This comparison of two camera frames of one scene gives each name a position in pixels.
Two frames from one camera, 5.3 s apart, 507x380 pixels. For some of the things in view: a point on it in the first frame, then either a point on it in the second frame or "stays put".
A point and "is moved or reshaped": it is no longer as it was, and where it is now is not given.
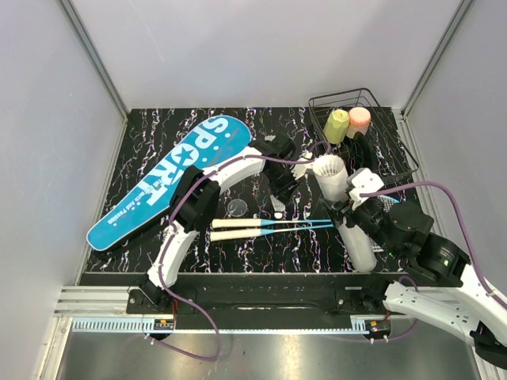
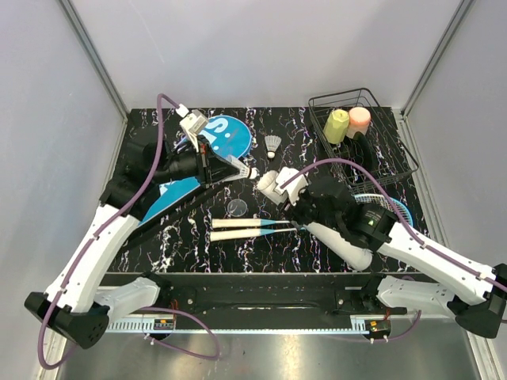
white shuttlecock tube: (333, 175) is moved or reshaped
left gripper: (284, 191) -> (211, 168)
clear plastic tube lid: (237, 207) stays put
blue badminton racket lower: (228, 234) stays put
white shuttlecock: (279, 208) is moved or reshaped
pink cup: (359, 121) stays put
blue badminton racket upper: (259, 222) stays put
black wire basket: (352, 124) stays put
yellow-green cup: (336, 127) stays put
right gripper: (344, 207) -> (299, 216)
